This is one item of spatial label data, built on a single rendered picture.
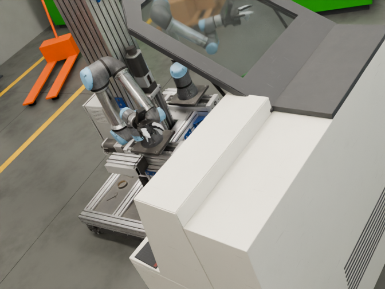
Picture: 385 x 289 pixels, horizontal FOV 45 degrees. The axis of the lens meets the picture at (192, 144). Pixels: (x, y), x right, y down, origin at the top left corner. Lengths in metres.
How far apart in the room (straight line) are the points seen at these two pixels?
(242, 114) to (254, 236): 0.60
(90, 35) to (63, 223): 2.13
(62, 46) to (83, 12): 4.59
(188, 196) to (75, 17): 1.52
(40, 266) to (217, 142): 2.70
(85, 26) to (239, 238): 1.72
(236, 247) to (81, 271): 2.52
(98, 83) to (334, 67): 1.24
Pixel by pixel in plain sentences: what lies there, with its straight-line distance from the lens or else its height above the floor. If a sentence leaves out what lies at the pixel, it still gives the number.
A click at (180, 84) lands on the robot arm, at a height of 1.16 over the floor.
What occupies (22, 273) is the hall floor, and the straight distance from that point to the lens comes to 4.35.
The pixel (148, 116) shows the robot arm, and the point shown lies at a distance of 2.58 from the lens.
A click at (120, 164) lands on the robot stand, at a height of 0.95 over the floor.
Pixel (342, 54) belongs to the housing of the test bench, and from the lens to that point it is 2.32.
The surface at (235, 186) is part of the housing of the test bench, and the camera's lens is 1.80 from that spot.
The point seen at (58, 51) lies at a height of 0.22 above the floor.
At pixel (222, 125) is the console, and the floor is 1.55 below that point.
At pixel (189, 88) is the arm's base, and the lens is 3.20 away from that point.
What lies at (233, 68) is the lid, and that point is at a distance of 2.22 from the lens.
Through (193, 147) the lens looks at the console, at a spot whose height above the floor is 1.55.
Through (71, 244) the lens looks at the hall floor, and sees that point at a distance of 4.26.
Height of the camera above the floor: 2.69
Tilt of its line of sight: 36 degrees down
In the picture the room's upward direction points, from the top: 23 degrees counter-clockwise
